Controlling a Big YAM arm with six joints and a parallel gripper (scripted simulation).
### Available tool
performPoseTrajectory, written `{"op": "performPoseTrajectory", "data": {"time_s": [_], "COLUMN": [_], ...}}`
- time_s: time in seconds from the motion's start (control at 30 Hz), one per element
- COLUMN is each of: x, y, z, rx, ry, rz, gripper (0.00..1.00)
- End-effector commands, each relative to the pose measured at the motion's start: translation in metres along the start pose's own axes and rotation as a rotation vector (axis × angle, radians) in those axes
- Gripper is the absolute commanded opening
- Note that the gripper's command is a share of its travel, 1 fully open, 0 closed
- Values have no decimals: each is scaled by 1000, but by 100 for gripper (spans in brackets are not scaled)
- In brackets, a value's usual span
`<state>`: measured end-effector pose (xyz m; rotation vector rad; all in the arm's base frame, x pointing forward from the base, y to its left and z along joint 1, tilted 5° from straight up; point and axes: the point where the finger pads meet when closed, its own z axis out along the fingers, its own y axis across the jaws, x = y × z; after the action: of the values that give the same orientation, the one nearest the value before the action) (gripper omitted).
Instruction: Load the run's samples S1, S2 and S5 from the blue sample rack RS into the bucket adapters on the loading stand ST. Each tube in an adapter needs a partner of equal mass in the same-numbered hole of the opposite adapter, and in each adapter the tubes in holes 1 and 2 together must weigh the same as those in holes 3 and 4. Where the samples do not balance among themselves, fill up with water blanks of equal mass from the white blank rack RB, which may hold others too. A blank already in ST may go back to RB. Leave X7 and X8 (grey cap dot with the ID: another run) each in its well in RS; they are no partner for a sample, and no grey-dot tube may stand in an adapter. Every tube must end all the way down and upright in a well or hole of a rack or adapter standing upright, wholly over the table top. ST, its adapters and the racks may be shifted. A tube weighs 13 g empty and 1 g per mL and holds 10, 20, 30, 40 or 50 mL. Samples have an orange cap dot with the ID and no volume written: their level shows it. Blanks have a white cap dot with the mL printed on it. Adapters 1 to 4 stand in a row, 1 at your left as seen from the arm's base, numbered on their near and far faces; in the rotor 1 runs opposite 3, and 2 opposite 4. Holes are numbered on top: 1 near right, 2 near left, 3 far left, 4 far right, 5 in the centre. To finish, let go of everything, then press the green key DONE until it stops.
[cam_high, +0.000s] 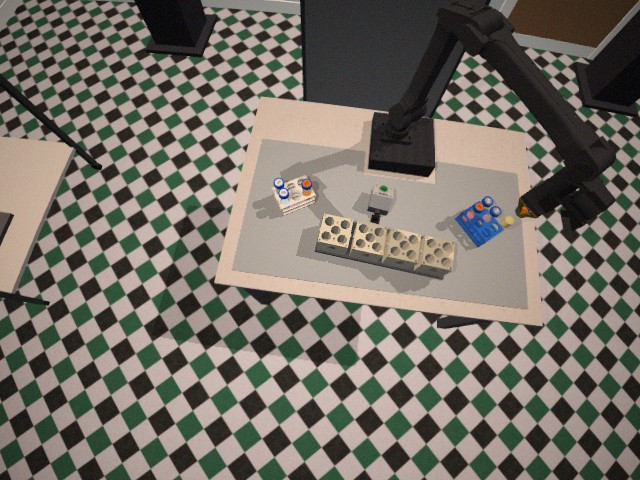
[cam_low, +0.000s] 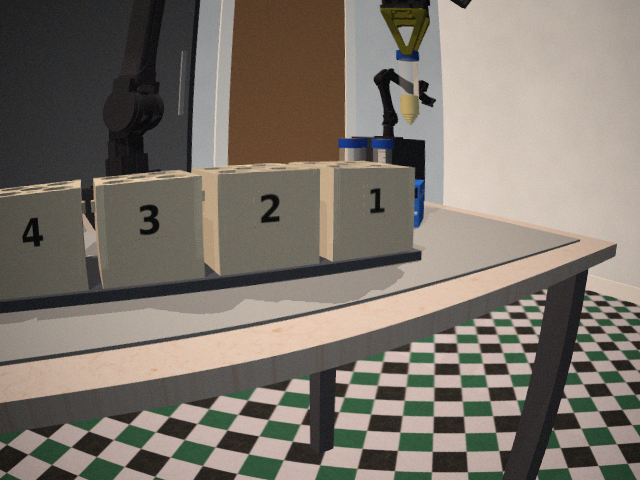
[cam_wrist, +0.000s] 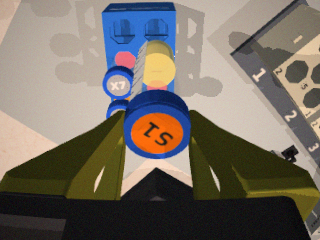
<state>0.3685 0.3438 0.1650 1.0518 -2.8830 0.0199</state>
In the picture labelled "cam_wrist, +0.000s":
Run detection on blue sample tube rack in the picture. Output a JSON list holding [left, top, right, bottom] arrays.
[[102, 2, 176, 70]]

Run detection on blue-capped tube with grey dot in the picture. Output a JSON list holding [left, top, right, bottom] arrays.
[[106, 97, 130, 119]]

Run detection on cream tube rack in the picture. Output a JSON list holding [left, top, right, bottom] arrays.
[[305, 198, 320, 235]]

